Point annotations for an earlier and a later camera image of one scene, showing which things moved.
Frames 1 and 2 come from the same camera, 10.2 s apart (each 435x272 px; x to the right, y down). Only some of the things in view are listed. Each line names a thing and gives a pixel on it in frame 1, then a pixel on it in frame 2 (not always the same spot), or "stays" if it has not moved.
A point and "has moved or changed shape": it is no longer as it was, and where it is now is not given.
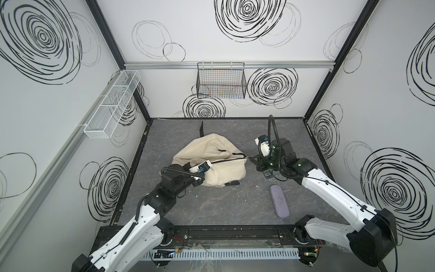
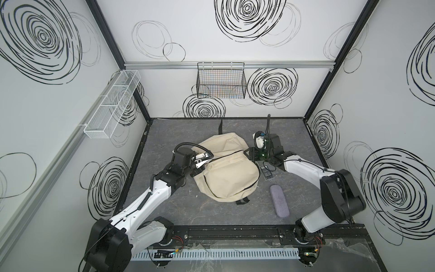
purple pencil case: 280,202 stays
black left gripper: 195,182 -> 196,171
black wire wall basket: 221,80 stays
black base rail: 265,237 stays
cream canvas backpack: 228,162 has moved or changed shape
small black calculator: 267,174 stays
